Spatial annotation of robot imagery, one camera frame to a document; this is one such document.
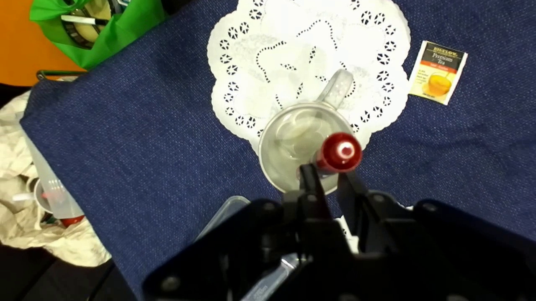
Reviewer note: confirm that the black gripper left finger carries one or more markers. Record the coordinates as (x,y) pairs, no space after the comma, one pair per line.
(312,203)

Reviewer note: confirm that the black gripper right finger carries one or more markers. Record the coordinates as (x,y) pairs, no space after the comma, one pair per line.
(362,213)

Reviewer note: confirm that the tea bag packet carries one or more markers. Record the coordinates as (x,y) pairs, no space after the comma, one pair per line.
(436,72)

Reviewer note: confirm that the white doily under mug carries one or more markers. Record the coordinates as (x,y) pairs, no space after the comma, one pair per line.
(270,54)

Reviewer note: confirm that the white crumpled plastic bag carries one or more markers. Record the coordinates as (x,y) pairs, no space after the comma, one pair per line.
(24,221)

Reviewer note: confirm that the blue denim tablecloth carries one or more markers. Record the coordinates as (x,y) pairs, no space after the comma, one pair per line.
(138,146)

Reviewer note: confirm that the green bag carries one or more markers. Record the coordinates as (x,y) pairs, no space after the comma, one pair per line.
(92,31)

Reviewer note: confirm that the white ceramic mug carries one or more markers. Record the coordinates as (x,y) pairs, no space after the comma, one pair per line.
(295,134)

